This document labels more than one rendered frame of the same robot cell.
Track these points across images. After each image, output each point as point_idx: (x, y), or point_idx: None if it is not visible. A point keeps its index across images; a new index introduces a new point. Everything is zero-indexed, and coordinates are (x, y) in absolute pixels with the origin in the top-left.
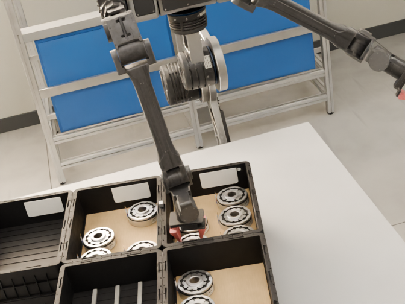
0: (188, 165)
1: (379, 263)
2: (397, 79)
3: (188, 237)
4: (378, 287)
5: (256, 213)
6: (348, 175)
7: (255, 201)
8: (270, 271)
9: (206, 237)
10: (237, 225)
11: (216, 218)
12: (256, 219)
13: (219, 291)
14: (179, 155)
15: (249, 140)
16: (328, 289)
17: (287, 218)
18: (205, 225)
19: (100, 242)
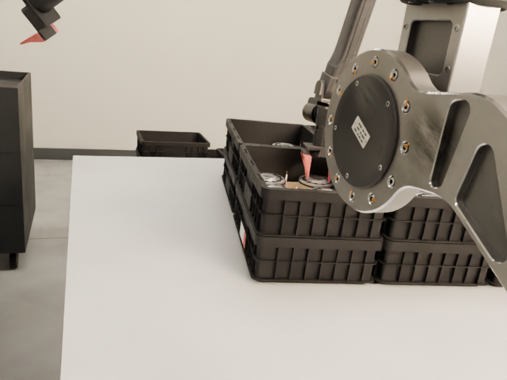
0: (320, 80)
1: (113, 219)
2: (47, 13)
3: (323, 183)
4: (127, 206)
5: (247, 151)
6: (68, 326)
7: (249, 157)
8: (233, 130)
9: (296, 148)
10: (270, 182)
11: None
12: (247, 149)
13: None
14: (328, 65)
15: None
16: (176, 211)
17: (205, 275)
18: (301, 150)
19: (424, 194)
